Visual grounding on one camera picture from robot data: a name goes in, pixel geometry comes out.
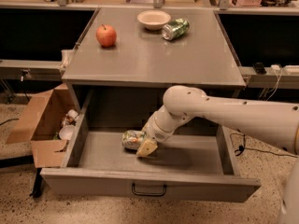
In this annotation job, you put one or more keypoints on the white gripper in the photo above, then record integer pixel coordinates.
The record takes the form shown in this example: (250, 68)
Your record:
(154, 131)

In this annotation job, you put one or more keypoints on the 7up can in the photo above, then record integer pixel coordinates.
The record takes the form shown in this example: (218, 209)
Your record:
(132, 139)

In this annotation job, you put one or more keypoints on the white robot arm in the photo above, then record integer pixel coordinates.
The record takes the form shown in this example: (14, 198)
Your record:
(274, 123)

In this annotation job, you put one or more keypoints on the open grey drawer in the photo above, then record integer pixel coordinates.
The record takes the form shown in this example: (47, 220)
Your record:
(197, 163)

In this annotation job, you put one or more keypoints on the grey cabinet counter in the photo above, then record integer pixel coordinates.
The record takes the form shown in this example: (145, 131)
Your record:
(141, 58)

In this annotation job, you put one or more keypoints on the green soda can on counter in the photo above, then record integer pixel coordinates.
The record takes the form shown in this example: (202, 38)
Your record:
(175, 29)

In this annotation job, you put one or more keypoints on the white cup in box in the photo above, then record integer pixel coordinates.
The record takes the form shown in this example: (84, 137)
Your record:
(66, 132)

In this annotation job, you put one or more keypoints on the cardboard box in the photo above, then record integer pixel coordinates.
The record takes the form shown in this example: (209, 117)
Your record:
(39, 122)

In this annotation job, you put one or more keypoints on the red apple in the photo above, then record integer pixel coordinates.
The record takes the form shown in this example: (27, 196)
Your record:
(106, 35)

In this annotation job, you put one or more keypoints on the white bowl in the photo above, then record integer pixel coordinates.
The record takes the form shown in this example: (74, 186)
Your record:
(153, 19)

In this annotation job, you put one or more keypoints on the black device on shelf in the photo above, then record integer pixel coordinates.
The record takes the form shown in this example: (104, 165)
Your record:
(259, 68)

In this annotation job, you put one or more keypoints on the white power adapter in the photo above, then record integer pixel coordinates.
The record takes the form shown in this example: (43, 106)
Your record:
(276, 67)

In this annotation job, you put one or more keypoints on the black drawer handle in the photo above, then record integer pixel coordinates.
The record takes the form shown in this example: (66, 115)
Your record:
(148, 191)

